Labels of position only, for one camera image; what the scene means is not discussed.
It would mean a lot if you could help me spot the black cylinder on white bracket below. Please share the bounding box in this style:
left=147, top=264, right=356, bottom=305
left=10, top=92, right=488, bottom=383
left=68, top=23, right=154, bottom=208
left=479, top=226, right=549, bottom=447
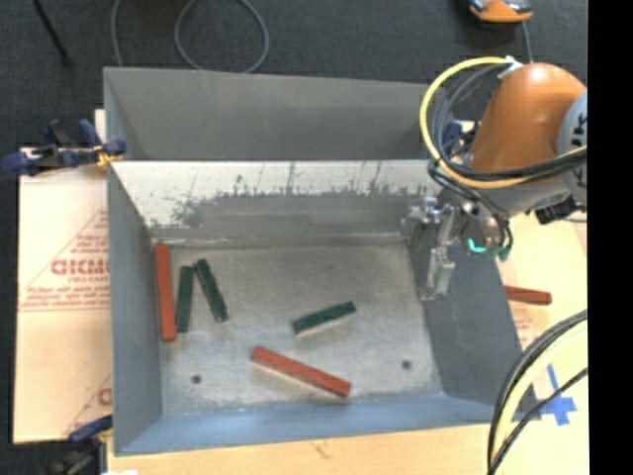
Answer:
left=531, top=194, right=578, bottom=226

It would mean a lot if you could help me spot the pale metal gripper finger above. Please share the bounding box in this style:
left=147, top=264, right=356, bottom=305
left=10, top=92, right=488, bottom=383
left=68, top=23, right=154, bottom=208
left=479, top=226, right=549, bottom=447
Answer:
left=403, top=198, right=443, bottom=301
left=426, top=246, right=456, bottom=300

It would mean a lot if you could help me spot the brown cardboard board, red print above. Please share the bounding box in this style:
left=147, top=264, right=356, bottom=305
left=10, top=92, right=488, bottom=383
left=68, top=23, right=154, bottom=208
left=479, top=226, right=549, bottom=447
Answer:
left=12, top=165, right=115, bottom=444

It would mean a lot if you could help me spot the red-brown flat block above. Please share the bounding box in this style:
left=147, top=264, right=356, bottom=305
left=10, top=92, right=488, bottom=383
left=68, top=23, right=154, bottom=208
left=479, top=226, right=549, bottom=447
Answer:
left=250, top=345, right=352, bottom=399
left=153, top=243, right=178, bottom=343
left=502, top=285, right=553, bottom=307

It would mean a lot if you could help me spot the grey metal bin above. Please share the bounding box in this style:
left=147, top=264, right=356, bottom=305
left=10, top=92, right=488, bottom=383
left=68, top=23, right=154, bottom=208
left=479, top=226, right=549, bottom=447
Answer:
left=102, top=65, right=525, bottom=457

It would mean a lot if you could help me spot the dark green flat block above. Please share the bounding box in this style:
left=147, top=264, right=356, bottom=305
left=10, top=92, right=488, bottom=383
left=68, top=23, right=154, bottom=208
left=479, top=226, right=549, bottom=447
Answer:
left=175, top=264, right=196, bottom=334
left=194, top=258, right=230, bottom=324
left=291, top=300, right=358, bottom=335

